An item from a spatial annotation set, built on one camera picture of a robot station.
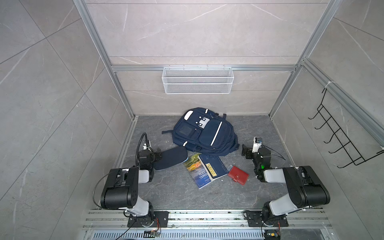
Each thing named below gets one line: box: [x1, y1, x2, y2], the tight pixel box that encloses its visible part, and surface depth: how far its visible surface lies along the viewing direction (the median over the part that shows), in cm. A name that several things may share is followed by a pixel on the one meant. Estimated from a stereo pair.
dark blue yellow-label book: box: [198, 154, 228, 181], surface depth 92 cm
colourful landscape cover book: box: [184, 152, 212, 190], surface depth 92 cm
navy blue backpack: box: [161, 107, 240, 157], surface depth 103 cm
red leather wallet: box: [228, 165, 250, 186], surface depth 87 cm
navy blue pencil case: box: [153, 146, 189, 171], surface depth 94 cm
